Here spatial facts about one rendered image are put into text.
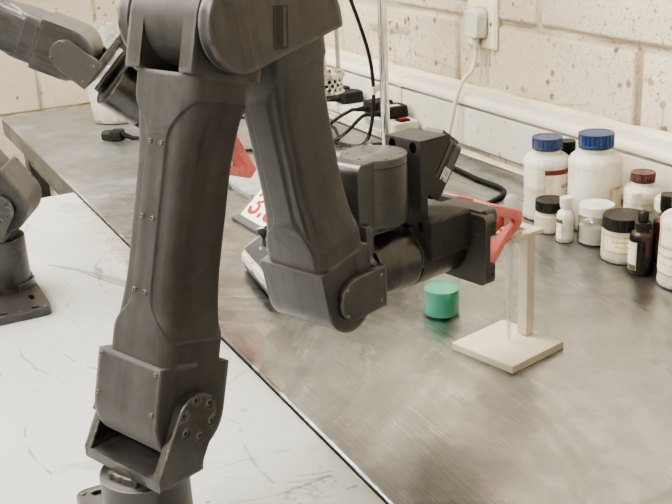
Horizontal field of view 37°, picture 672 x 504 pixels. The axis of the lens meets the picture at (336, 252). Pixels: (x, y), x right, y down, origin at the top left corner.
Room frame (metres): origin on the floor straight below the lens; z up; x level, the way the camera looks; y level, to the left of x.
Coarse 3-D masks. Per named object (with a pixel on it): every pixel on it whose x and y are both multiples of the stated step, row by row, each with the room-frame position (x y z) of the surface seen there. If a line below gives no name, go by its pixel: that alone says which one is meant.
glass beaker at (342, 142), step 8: (336, 136) 1.20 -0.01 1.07; (344, 136) 1.20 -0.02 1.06; (352, 136) 1.20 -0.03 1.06; (360, 136) 1.20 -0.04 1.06; (368, 136) 1.19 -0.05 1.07; (336, 144) 1.20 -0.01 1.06; (344, 144) 1.20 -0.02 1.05; (352, 144) 1.20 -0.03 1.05; (360, 144) 1.20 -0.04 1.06; (368, 144) 1.16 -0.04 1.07; (336, 152) 1.15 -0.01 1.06
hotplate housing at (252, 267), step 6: (246, 252) 1.19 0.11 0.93; (246, 258) 1.17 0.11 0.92; (246, 264) 1.17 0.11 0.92; (252, 264) 1.15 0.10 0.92; (252, 270) 1.15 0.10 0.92; (258, 270) 1.13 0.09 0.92; (252, 276) 1.16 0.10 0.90; (258, 276) 1.12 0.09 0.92; (258, 282) 1.14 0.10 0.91; (264, 282) 1.10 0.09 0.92; (264, 288) 1.11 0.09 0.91
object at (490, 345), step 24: (528, 240) 0.94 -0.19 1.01; (528, 264) 0.94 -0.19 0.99; (528, 288) 0.94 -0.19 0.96; (528, 312) 0.94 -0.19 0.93; (480, 336) 0.95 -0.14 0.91; (504, 336) 0.95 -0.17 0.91; (528, 336) 0.94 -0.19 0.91; (480, 360) 0.91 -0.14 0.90; (504, 360) 0.89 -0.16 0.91; (528, 360) 0.89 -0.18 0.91
